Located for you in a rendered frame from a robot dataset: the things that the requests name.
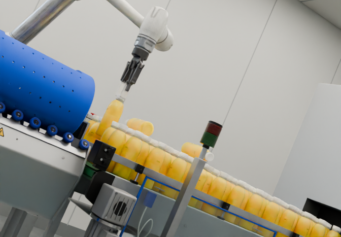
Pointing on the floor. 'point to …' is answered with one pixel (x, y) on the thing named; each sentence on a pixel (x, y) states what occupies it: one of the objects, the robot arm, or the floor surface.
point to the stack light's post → (183, 198)
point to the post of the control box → (51, 228)
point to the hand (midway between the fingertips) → (123, 90)
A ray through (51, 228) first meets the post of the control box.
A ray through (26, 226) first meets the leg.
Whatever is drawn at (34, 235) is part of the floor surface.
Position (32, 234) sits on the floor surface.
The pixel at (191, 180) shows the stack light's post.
